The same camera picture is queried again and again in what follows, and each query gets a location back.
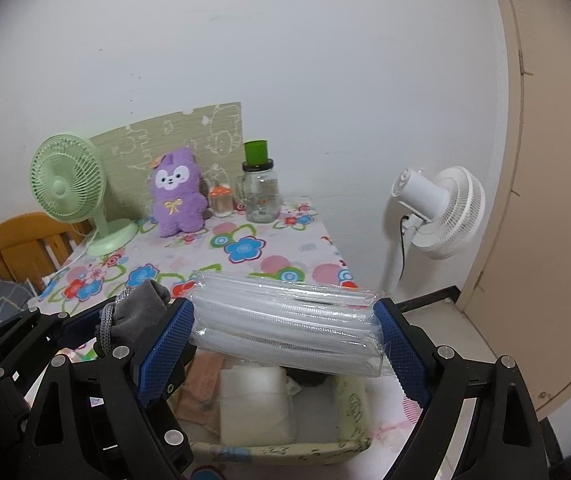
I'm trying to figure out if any white fan power cable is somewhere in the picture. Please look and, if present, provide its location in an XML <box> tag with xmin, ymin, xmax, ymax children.
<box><xmin>40</xmin><ymin>232</ymin><xmax>99</xmax><ymax>286</ymax></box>

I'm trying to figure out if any purple plush toy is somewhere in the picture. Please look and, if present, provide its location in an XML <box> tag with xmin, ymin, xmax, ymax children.
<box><xmin>148</xmin><ymin>146</ymin><xmax>210</xmax><ymax>238</ymax></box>

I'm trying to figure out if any white folded cloth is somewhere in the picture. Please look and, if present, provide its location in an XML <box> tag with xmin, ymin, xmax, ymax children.
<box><xmin>220</xmin><ymin>366</ymin><xmax>296</xmax><ymax>446</ymax></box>

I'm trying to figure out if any yellow cartoon fabric storage box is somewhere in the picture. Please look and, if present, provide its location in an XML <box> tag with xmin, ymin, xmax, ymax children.
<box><xmin>173</xmin><ymin>350</ymin><xmax>373</xmax><ymax>466</ymax></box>

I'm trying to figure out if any glass jar with green lid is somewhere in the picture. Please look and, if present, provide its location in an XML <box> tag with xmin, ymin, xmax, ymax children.
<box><xmin>236</xmin><ymin>140</ymin><xmax>282</xmax><ymax>224</ymax></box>

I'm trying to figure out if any wooden chair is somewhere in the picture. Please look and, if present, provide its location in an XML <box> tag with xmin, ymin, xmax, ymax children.
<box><xmin>0</xmin><ymin>212</ymin><xmax>94</xmax><ymax>295</ymax></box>

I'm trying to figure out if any grey drawstring pouch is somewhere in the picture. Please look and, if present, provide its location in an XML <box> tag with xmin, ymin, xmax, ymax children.
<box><xmin>93</xmin><ymin>279</ymin><xmax>174</xmax><ymax>358</ymax></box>

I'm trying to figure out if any black fan cable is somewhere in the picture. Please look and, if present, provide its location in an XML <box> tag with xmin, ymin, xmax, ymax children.
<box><xmin>398</xmin><ymin>216</ymin><xmax>409</xmax><ymax>281</ymax></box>

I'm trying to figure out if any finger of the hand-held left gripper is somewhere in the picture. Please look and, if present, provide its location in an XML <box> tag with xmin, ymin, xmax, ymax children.
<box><xmin>0</xmin><ymin>307</ymin><xmax>114</xmax><ymax>386</ymax></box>
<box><xmin>0</xmin><ymin>360</ymin><xmax>41</xmax><ymax>480</ymax></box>

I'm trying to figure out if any green patterned board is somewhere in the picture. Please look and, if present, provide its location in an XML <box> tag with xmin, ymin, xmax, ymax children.
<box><xmin>89</xmin><ymin>102</ymin><xmax>243</xmax><ymax>221</ymax></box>

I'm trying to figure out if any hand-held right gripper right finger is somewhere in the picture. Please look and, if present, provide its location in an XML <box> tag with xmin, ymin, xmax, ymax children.
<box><xmin>373</xmin><ymin>298</ymin><xmax>552</xmax><ymax>480</ymax></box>

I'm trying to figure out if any white standing fan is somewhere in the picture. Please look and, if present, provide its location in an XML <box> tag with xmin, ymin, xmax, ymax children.
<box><xmin>380</xmin><ymin>166</ymin><xmax>486</xmax><ymax>296</ymax></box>

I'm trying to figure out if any clear plastic bag pack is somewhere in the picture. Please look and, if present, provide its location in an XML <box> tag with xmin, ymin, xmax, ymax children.
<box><xmin>188</xmin><ymin>271</ymin><xmax>391</xmax><ymax>378</ymax></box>

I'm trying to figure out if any green desk fan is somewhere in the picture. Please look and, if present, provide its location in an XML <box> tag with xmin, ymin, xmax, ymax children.
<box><xmin>30</xmin><ymin>133</ymin><xmax>139</xmax><ymax>258</ymax></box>

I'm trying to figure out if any pink striped cloth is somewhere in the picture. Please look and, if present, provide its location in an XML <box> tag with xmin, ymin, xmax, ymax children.
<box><xmin>176</xmin><ymin>355</ymin><xmax>224</xmax><ymax>426</ymax></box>

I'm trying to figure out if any beige wooden door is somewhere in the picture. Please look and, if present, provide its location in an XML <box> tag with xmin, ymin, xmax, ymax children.
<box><xmin>458</xmin><ymin>0</ymin><xmax>571</xmax><ymax>421</ymax></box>

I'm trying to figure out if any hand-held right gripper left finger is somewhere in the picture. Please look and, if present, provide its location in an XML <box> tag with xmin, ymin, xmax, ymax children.
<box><xmin>18</xmin><ymin>298</ymin><xmax>197</xmax><ymax>480</ymax></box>

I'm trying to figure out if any small jar with orange lid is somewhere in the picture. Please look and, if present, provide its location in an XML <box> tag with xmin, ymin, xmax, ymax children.
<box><xmin>209</xmin><ymin>185</ymin><xmax>235</xmax><ymax>219</ymax></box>

